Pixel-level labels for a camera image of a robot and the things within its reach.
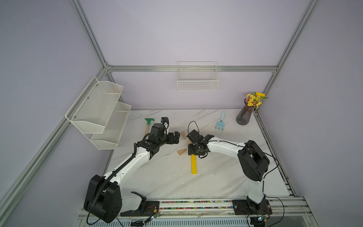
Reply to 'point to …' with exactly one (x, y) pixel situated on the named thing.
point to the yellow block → (194, 167)
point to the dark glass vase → (245, 114)
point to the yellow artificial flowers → (254, 99)
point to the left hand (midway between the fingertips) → (172, 135)
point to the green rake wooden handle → (148, 123)
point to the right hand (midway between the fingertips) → (193, 152)
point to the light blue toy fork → (220, 124)
